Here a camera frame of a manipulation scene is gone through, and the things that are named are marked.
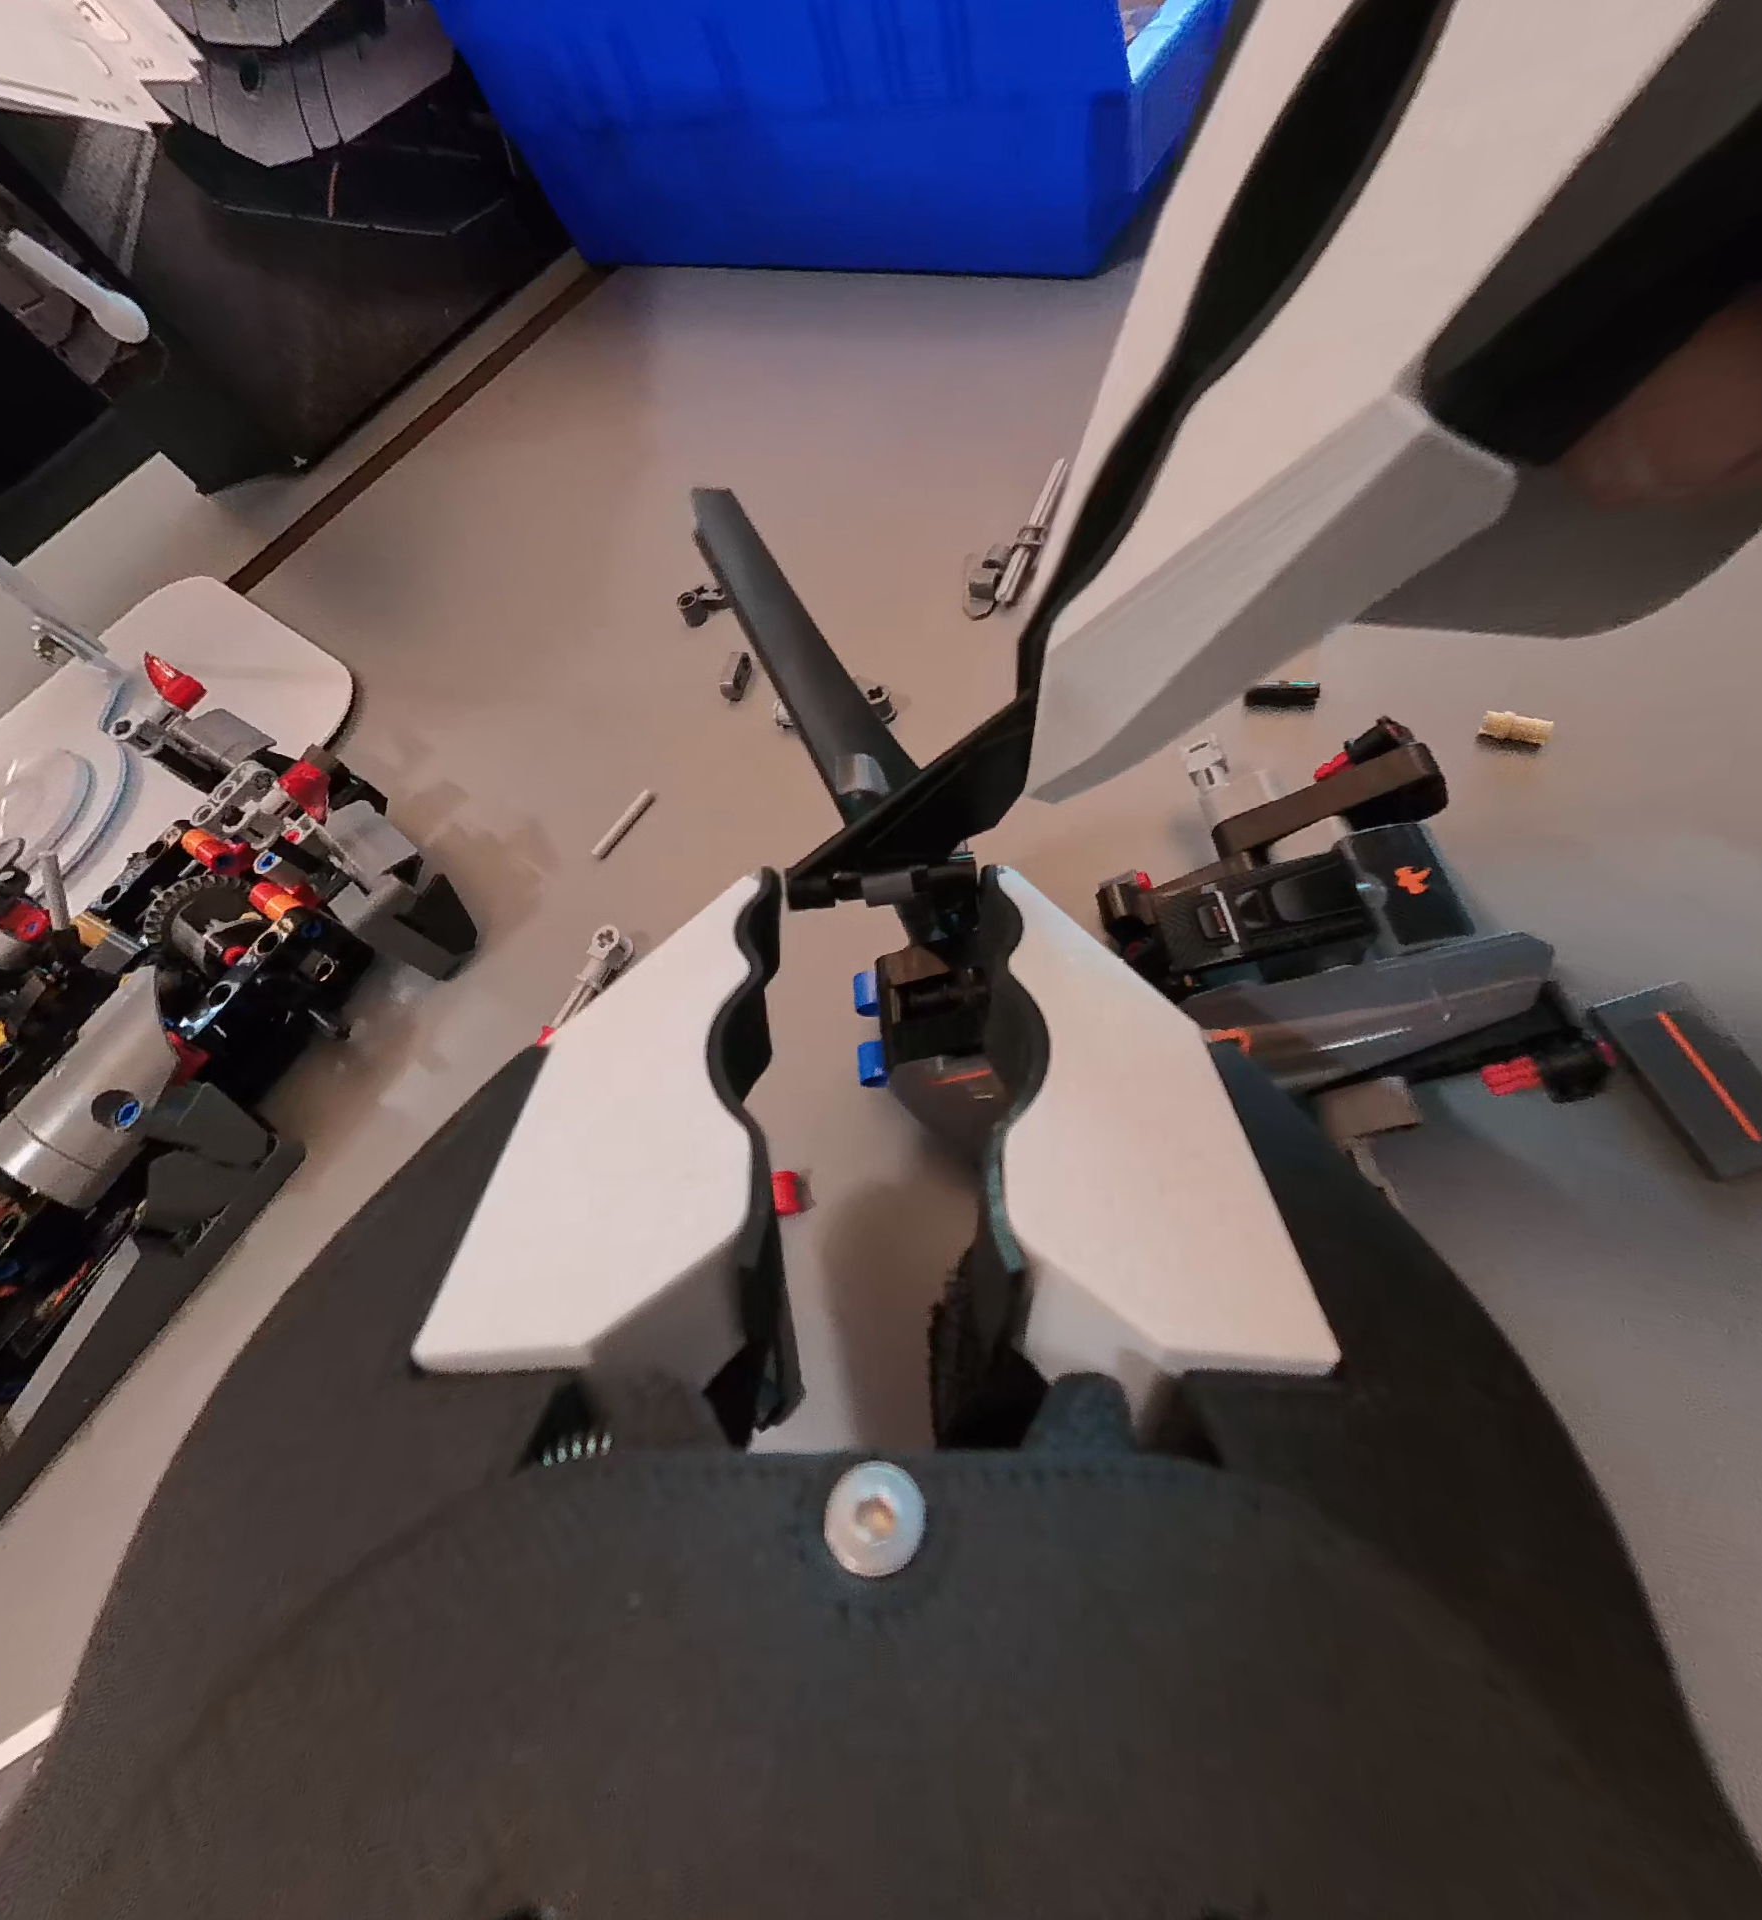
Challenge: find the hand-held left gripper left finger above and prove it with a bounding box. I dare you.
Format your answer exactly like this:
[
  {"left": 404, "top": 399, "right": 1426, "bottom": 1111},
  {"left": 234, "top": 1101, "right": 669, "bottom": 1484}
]
[{"left": 413, "top": 865, "right": 802, "bottom": 1447}]

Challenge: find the blue plastic bin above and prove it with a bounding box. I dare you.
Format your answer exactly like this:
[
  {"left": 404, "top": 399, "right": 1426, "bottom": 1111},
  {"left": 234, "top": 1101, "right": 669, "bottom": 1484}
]
[{"left": 427, "top": 0, "right": 1229, "bottom": 280}]

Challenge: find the white instruction paper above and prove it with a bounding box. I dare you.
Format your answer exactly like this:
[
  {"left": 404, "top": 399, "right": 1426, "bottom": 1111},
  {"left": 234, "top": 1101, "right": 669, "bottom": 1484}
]
[{"left": 0, "top": 0, "right": 207, "bottom": 137}]

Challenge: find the grey lego pin connector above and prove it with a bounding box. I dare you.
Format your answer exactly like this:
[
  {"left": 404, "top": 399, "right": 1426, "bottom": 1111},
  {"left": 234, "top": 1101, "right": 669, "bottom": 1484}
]
[{"left": 536, "top": 927, "right": 637, "bottom": 1040}]

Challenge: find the black box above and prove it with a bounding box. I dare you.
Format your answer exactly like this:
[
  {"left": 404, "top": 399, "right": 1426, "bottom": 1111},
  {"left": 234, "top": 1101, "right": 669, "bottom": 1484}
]
[{"left": 129, "top": 0, "right": 593, "bottom": 497}]

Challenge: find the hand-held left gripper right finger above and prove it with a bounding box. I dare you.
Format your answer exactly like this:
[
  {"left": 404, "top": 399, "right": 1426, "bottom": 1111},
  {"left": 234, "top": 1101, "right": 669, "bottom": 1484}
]
[{"left": 930, "top": 865, "right": 1343, "bottom": 1454}]

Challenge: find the white plastic tool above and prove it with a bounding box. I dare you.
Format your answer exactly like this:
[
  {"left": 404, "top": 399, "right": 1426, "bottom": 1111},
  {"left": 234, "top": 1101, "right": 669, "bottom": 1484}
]
[{"left": 5, "top": 224, "right": 152, "bottom": 349}]

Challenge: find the dark lego body subassembly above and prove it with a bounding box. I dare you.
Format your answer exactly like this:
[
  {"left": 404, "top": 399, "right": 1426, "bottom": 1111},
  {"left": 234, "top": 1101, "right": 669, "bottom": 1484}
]
[{"left": 1096, "top": 716, "right": 1626, "bottom": 1194}]

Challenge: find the large lego technic model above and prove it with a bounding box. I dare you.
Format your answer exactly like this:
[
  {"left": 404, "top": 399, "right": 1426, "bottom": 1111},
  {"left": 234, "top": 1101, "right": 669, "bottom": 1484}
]
[{"left": 0, "top": 647, "right": 484, "bottom": 1550}]

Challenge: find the white display stand plate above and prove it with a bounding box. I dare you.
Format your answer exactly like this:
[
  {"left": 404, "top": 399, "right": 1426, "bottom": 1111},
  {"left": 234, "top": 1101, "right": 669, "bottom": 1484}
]
[{"left": 0, "top": 576, "right": 355, "bottom": 962}]

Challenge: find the grey lego axle with connector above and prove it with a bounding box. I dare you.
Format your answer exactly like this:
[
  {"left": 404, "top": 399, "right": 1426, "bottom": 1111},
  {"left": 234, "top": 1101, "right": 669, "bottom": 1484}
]
[{"left": 966, "top": 457, "right": 1073, "bottom": 621}]

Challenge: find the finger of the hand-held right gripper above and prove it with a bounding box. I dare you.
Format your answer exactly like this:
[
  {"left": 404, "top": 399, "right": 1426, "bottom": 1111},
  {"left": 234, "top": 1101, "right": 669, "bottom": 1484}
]
[
  {"left": 1013, "top": 0, "right": 1713, "bottom": 806},
  {"left": 1053, "top": 0, "right": 1373, "bottom": 604}
]

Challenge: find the person's right hand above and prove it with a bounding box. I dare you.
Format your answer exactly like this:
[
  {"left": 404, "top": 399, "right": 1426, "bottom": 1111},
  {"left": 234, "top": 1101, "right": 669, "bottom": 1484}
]
[{"left": 1562, "top": 280, "right": 1762, "bottom": 501}]

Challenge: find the dark panel with orange stripe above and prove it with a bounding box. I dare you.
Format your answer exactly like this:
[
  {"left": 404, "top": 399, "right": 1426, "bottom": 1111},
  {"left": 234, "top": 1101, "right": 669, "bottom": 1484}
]
[{"left": 1584, "top": 982, "right": 1762, "bottom": 1187}]

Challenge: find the dark lego wing assembly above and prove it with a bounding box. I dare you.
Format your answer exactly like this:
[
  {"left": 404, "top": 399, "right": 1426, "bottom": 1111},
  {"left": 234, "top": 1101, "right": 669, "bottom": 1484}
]
[{"left": 686, "top": 486, "right": 1041, "bottom": 1298}]

